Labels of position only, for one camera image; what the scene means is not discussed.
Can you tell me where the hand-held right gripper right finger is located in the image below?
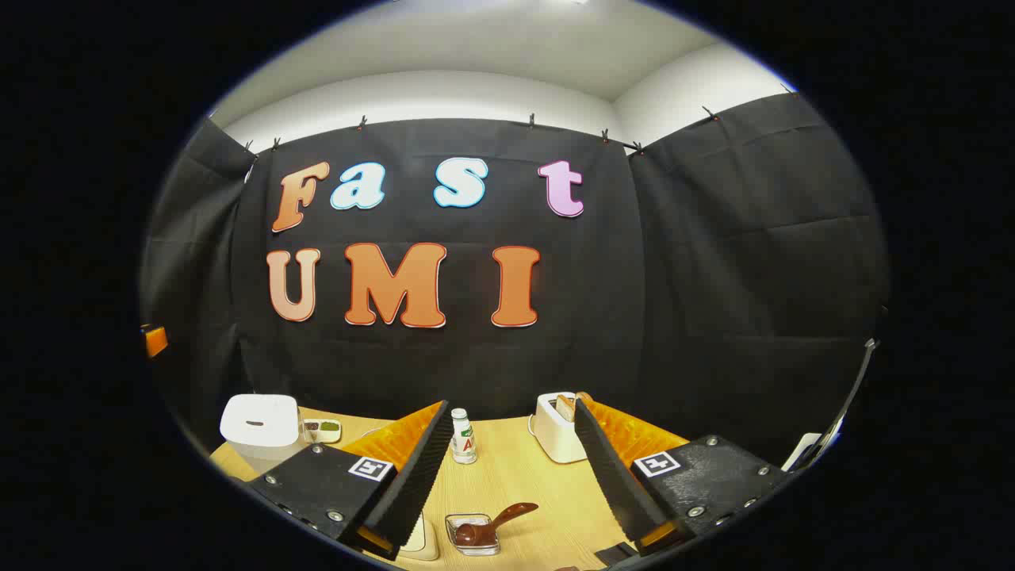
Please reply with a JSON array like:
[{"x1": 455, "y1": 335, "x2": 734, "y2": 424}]
[{"x1": 573, "y1": 397, "x2": 792, "y2": 558}]

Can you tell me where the brown wooden spoon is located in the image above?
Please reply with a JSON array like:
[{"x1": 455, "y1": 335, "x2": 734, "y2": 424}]
[{"x1": 454, "y1": 502, "x2": 540, "y2": 548}]

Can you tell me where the white toaster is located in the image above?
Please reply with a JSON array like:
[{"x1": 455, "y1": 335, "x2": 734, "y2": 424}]
[{"x1": 530, "y1": 392, "x2": 592, "y2": 465}]

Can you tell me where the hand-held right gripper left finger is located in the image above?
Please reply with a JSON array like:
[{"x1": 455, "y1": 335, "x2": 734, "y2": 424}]
[{"x1": 246, "y1": 399, "x2": 453, "y2": 562}]

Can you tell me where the metal wire chopstick holder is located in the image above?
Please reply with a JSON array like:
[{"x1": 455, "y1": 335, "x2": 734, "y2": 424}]
[{"x1": 445, "y1": 513, "x2": 502, "y2": 556}]

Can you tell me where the white drink bottle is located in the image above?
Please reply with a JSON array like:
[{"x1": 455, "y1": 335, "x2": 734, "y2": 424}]
[{"x1": 450, "y1": 408, "x2": 478, "y2": 466}]

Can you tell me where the white rice cooker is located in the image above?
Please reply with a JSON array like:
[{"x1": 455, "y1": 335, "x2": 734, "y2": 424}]
[{"x1": 220, "y1": 394, "x2": 307, "y2": 477}]

